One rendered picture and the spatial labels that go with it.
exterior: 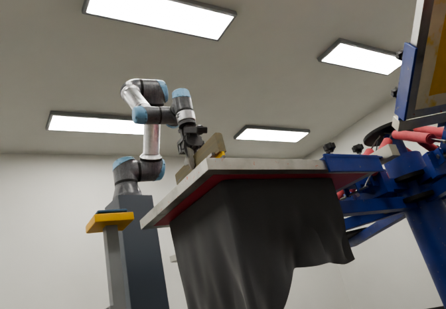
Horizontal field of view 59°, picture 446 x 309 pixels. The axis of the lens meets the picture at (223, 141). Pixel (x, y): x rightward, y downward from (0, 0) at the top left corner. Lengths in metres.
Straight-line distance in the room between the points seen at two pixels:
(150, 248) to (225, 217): 0.77
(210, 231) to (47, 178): 4.30
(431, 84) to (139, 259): 1.42
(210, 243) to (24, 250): 3.99
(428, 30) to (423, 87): 0.23
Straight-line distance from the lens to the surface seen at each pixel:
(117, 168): 2.06
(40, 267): 5.12
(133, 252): 1.88
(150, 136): 2.05
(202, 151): 1.42
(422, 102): 1.72
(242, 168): 1.19
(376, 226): 2.86
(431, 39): 1.60
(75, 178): 5.52
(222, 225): 1.24
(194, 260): 1.42
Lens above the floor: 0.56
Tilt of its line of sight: 24 degrees up
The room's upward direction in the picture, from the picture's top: 14 degrees counter-clockwise
